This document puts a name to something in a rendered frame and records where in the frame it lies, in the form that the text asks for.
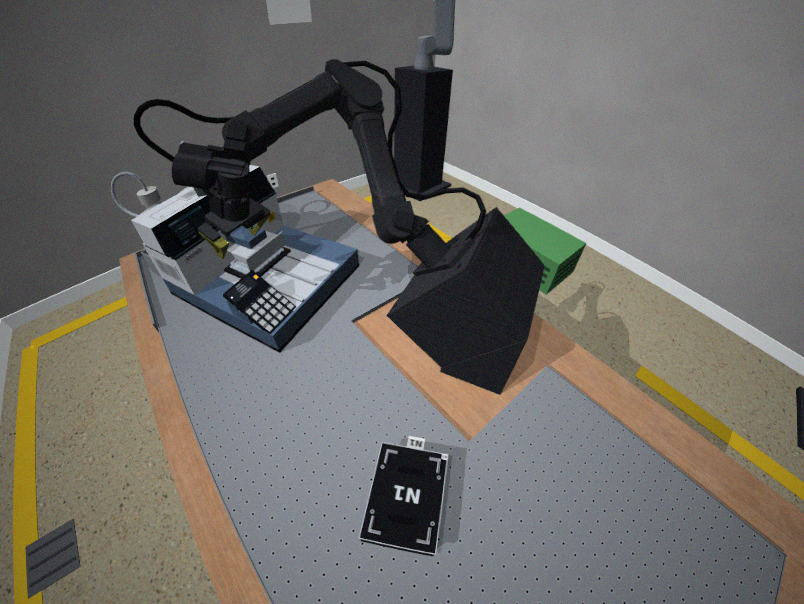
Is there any white label with black n1 text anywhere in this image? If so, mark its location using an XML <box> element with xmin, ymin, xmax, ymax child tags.
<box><xmin>407</xmin><ymin>436</ymin><xmax>425</xmax><ymax>450</ymax></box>

